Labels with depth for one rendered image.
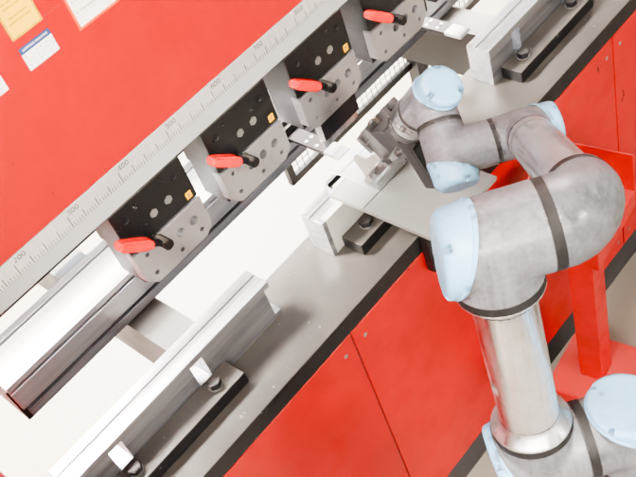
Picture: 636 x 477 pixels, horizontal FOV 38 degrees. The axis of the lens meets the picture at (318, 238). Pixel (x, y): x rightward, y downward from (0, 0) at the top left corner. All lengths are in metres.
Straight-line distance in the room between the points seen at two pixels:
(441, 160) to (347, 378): 0.55
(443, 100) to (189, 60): 0.40
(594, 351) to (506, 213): 1.33
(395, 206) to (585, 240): 0.68
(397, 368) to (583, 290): 0.49
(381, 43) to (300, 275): 0.48
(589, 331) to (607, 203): 1.22
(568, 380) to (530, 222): 1.43
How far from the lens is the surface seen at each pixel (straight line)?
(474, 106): 2.08
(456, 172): 1.46
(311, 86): 1.56
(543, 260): 1.10
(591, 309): 2.24
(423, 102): 1.48
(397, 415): 2.05
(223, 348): 1.71
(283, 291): 1.82
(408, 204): 1.71
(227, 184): 1.53
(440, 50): 2.39
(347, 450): 1.95
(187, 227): 1.51
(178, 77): 1.41
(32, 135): 1.29
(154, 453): 1.67
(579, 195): 1.10
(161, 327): 1.87
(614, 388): 1.42
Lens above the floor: 2.20
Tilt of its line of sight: 44 degrees down
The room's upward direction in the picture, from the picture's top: 22 degrees counter-clockwise
